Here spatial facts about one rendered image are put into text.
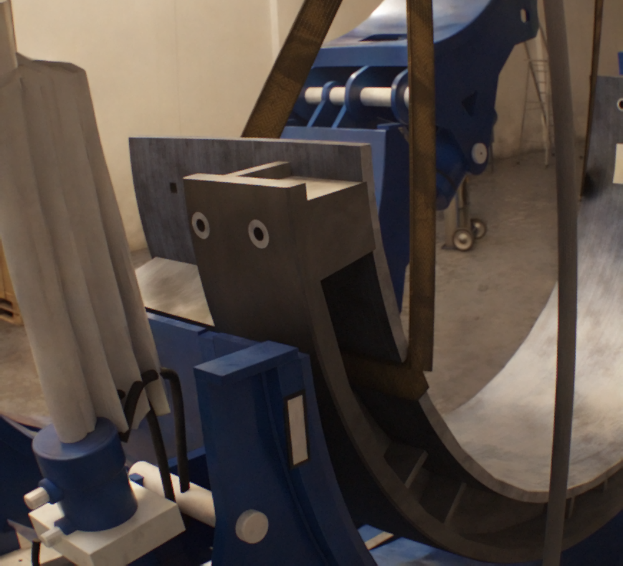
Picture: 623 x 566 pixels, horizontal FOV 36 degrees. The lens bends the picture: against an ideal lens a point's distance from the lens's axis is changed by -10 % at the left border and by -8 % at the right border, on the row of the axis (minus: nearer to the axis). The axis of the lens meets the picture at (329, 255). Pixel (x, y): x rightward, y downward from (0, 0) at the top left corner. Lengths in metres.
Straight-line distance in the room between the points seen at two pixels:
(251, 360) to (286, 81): 0.86
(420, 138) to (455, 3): 3.52
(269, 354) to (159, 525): 0.34
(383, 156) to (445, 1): 1.24
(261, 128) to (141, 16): 10.25
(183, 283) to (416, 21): 0.71
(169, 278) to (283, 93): 0.48
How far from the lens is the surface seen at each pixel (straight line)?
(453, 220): 11.38
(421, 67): 2.00
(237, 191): 1.68
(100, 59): 12.08
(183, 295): 2.04
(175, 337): 1.85
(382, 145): 4.60
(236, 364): 1.54
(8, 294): 9.88
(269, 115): 2.26
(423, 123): 1.96
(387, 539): 3.84
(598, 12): 3.32
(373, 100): 4.90
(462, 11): 5.31
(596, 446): 2.90
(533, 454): 2.85
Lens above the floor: 2.61
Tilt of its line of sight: 13 degrees down
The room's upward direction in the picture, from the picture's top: 4 degrees counter-clockwise
